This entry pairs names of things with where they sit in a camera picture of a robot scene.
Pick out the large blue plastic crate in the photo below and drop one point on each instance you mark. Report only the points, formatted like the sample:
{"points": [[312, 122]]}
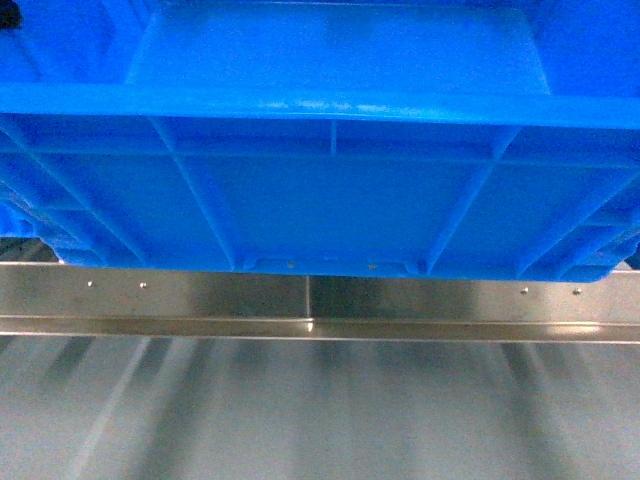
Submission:
{"points": [[484, 140]]}

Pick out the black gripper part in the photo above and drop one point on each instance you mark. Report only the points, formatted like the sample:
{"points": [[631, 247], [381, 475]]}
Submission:
{"points": [[10, 15]]}

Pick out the steel shelf front rail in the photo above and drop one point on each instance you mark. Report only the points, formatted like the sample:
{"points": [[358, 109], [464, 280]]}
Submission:
{"points": [[61, 300]]}

